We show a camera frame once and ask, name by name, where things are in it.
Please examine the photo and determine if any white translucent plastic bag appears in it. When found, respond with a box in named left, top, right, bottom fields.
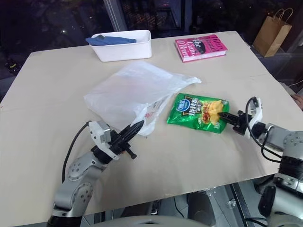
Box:
left=83, top=60, right=202, bottom=138

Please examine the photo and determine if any brown paper shopping bag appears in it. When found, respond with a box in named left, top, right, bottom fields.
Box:
left=251, top=7, right=294, bottom=58

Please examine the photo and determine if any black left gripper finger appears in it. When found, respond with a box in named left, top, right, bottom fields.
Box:
left=120, top=120, right=145, bottom=137
left=126, top=122, right=145, bottom=143

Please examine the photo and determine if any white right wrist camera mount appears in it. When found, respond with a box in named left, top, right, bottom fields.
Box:
left=244, top=96, right=264, bottom=139

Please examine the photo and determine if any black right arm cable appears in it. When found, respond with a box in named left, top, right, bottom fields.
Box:
left=245, top=96, right=285, bottom=164

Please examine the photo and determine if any white plastic bin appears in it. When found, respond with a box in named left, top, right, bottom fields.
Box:
left=90, top=29, right=152, bottom=63

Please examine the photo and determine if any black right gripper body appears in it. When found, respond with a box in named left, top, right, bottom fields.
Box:
left=232, top=110, right=253, bottom=136

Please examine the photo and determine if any dark grey rounded shape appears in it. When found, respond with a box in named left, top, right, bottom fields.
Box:
left=186, top=191, right=229, bottom=227

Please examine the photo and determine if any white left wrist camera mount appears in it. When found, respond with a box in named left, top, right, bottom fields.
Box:
left=89, top=121, right=120, bottom=161

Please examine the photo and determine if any pink book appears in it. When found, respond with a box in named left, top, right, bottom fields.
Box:
left=175, top=34, right=229, bottom=63

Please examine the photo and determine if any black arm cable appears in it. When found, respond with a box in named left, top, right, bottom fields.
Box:
left=62, top=121, right=93, bottom=183
left=245, top=96, right=285, bottom=164

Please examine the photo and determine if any grey window frame post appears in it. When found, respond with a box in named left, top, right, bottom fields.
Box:
left=103, top=0, right=130, bottom=32

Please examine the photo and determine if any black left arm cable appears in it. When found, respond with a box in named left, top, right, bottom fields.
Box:
left=62, top=121, right=93, bottom=183

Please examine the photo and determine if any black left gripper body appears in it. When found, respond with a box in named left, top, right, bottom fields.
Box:
left=108, top=131, right=138, bottom=160

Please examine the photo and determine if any green potato chips bag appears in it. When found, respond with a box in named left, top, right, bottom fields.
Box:
left=165, top=92, right=231, bottom=134

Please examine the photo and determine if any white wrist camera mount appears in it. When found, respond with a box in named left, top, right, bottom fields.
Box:
left=89, top=121, right=120, bottom=161
left=244, top=96, right=264, bottom=139

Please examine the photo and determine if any blue cloth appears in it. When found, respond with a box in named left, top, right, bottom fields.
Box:
left=85, top=35, right=138, bottom=46

